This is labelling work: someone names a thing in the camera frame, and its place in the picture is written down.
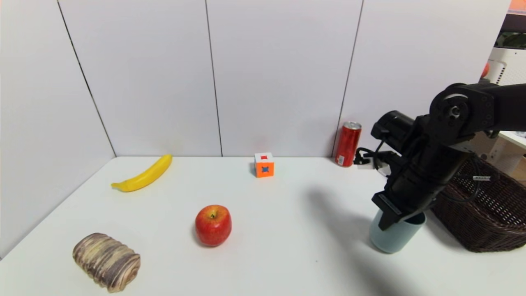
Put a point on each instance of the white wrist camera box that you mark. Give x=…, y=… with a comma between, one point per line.
x=370, y=162

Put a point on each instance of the yellow banana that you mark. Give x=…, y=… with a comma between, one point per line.
x=144, y=177

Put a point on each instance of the white pegboard panel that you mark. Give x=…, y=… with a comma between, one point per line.
x=509, y=65

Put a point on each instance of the red soda can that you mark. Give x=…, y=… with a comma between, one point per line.
x=348, y=144

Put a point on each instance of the red apple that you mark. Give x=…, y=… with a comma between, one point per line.
x=213, y=227

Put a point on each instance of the brown swirl bread loaf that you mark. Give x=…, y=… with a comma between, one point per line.
x=107, y=261

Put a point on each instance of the light blue cup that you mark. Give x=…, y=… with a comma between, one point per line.
x=392, y=238

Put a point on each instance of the white shelf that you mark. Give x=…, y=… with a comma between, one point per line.
x=507, y=152

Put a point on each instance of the orange white puzzle cube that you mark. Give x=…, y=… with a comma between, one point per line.
x=264, y=167

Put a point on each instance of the dark screen with green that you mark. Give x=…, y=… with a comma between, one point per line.
x=511, y=39

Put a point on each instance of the dark brown wicker basket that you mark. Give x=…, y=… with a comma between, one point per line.
x=489, y=222

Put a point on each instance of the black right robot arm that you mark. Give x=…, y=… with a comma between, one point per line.
x=505, y=107

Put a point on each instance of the orange ball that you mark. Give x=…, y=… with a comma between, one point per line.
x=485, y=70

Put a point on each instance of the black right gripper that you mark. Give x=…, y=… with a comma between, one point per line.
x=393, y=206

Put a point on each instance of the orange board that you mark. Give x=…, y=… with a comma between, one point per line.
x=517, y=6

